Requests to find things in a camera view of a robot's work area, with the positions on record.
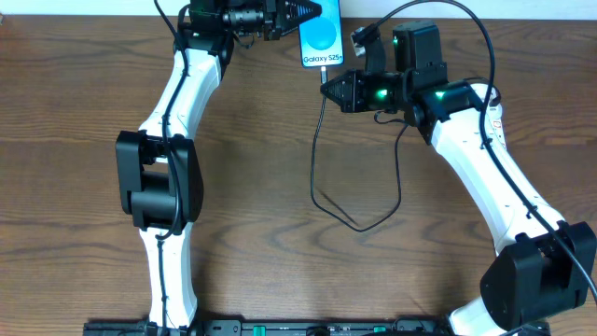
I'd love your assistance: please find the black charger cable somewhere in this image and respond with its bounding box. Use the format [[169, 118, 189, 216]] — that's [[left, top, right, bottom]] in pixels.
[[310, 65, 410, 233]]

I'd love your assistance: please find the blue Galaxy smartphone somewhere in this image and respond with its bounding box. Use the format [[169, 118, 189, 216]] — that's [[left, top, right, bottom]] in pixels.
[[298, 0, 344, 68]]

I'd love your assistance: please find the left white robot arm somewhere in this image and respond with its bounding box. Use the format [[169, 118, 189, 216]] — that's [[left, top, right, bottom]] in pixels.
[[115, 0, 322, 335]]

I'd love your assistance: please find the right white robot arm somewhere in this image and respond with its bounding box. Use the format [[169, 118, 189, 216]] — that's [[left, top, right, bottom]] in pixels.
[[321, 21, 596, 335]]

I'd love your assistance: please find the white power strip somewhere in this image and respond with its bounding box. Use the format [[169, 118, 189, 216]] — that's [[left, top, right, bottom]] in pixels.
[[471, 81, 507, 150]]

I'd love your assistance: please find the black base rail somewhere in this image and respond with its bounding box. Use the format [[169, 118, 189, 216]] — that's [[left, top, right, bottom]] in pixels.
[[82, 317, 453, 336]]

